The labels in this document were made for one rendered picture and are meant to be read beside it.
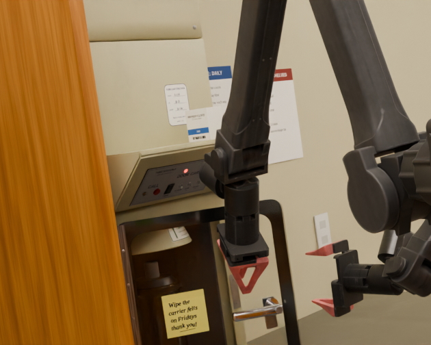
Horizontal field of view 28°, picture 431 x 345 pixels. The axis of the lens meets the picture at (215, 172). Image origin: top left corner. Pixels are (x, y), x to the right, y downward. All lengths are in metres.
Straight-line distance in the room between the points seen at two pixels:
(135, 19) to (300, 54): 1.17
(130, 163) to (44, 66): 0.21
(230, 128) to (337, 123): 1.54
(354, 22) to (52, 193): 0.67
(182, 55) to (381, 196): 0.80
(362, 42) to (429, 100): 2.34
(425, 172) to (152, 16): 0.85
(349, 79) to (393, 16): 2.19
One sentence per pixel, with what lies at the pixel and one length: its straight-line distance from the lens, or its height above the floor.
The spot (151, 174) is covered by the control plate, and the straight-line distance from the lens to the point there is 1.48.
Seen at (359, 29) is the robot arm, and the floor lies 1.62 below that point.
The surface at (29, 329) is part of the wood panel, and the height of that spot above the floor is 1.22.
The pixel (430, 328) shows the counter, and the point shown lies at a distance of 2.32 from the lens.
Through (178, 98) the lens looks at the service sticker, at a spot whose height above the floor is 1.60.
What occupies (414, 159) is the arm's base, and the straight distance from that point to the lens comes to 0.93.
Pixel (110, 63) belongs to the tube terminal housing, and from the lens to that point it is 1.55.
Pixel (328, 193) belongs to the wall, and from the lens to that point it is 2.75.
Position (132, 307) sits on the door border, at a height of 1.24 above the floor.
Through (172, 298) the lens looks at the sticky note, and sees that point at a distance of 1.53.
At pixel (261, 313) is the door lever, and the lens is 1.52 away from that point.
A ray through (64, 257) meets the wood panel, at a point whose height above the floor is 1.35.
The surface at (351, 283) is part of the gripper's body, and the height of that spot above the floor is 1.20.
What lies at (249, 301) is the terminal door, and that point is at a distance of 1.56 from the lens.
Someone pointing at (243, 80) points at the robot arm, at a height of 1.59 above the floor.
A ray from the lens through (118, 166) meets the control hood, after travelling 1.46.
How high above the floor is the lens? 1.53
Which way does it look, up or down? 3 degrees down
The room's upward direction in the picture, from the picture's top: 8 degrees counter-clockwise
